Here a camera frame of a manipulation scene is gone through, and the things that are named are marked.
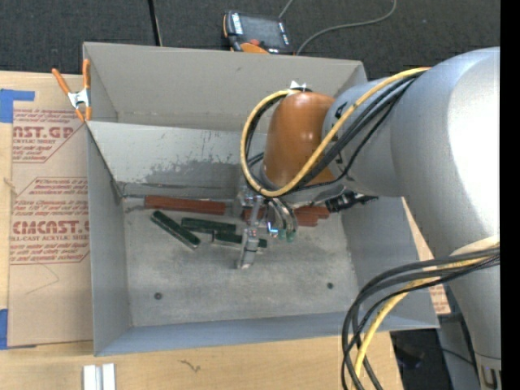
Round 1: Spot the dark green flat block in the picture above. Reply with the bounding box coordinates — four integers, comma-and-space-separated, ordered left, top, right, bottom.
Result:
149, 210, 202, 252
180, 216, 238, 236
210, 232, 268, 249

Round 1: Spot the grey metal bin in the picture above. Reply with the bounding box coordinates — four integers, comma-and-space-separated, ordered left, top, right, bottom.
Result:
82, 41, 441, 358

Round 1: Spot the red-brown flat block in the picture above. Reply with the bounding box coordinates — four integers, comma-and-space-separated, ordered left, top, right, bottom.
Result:
144, 194, 228, 216
242, 204, 331, 228

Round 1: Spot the brown cardboard board red print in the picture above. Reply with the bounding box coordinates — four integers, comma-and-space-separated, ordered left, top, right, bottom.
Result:
0, 70, 453, 351

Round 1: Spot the black cylinder on white bracket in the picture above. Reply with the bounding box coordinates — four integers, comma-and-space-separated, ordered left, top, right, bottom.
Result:
313, 183, 379, 215

